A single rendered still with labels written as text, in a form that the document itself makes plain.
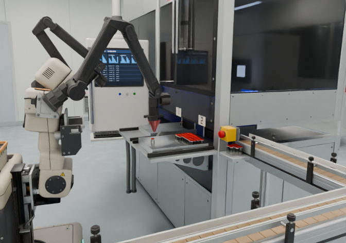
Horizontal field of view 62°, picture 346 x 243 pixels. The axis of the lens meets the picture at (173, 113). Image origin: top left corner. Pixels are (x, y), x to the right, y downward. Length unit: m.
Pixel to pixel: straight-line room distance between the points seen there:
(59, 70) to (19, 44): 5.35
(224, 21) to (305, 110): 0.81
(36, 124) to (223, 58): 1.03
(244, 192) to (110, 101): 1.26
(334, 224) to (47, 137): 1.33
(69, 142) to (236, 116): 0.91
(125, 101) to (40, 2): 4.84
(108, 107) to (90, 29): 4.70
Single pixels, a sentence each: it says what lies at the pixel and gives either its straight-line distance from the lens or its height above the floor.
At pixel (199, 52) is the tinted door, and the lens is 1.80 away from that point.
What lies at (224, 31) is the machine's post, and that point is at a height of 1.53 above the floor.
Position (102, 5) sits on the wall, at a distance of 7.11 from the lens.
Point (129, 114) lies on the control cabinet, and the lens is 2.44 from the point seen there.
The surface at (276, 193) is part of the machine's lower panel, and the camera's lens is 2.04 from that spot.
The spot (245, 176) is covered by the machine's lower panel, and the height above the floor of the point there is 0.70.
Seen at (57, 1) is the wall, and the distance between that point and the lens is 7.00.
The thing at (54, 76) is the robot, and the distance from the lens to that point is 1.57.
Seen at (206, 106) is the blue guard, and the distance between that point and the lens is 1.72.
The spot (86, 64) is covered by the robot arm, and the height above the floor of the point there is 1.36.
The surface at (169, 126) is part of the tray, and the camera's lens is 2.20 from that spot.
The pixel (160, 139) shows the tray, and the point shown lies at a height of 0.89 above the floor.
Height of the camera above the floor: 1.37
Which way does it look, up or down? 10 degrees down
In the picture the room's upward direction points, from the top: 1 degrees clockwise
